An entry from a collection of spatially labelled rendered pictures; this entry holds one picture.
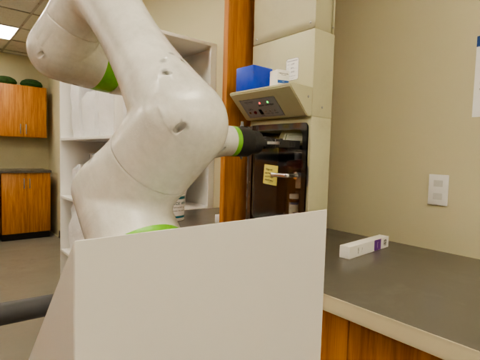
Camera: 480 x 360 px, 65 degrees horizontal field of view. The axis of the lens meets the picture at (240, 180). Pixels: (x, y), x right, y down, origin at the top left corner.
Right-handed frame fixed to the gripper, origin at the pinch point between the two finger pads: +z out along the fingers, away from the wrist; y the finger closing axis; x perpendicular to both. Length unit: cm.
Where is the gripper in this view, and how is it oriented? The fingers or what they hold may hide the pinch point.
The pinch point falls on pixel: (291, 144)
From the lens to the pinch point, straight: 132.5
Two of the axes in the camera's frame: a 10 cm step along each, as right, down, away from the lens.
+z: 7.7, -0.2, 6.4
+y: -6.4, -0.7, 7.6
